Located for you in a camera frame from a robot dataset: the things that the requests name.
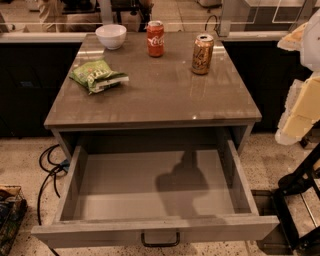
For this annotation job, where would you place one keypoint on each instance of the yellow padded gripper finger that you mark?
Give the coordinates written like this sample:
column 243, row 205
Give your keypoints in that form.
column 302, row 111

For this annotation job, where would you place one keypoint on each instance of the green jalapeno chip bag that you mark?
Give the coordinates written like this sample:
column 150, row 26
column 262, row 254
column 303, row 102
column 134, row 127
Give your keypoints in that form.
column 97, row 76

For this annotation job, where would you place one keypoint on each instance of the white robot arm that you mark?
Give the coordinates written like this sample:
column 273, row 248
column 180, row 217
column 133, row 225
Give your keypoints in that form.
column 306, row 40

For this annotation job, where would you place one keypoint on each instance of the open grey top drawer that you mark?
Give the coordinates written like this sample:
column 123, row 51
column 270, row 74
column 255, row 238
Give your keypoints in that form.
column 110, row 199

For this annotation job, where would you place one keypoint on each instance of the gold soda can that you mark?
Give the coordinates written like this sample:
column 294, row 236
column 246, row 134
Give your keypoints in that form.
column 202, row 54

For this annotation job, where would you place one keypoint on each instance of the grey cabinet with countertop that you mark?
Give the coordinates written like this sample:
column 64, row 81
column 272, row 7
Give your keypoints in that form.
column 161, row 92

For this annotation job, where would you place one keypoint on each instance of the red Coca-Cola can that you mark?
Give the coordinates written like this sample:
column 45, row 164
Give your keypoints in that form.
column 155, row 38

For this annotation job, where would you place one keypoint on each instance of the white ceramic bowl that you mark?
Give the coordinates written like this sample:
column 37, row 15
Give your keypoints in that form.
column 112, row 36

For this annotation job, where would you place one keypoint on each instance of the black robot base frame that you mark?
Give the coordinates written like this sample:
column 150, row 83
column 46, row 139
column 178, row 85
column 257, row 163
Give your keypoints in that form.
column 296, row 203

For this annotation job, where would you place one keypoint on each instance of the black drawer handle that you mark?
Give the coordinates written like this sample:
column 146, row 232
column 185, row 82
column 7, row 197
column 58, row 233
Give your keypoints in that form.
column 160, row 239

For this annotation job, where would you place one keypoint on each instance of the wire basket with items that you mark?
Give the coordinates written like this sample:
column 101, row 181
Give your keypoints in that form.
column 13, row 207

